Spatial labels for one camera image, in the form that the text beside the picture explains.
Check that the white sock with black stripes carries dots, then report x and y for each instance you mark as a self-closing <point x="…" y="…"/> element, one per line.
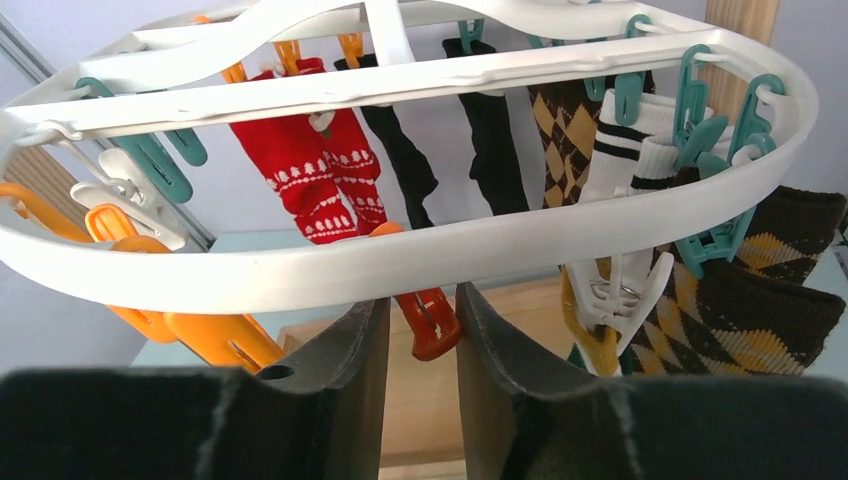
<point x="609" y="175"/>

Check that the green sock yellow cuff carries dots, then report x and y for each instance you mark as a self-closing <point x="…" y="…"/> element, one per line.
<point x="594" y="348"/>

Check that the red patterned sock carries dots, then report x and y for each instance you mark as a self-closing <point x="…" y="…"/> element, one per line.
<point x="290" y="157"/>
<point x="354" y="164"/>

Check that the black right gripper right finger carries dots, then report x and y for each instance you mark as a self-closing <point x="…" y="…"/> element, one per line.
<point x="526" y="413"/>

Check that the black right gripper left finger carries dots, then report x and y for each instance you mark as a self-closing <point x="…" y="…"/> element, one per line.
<point x="317" y="413"/>

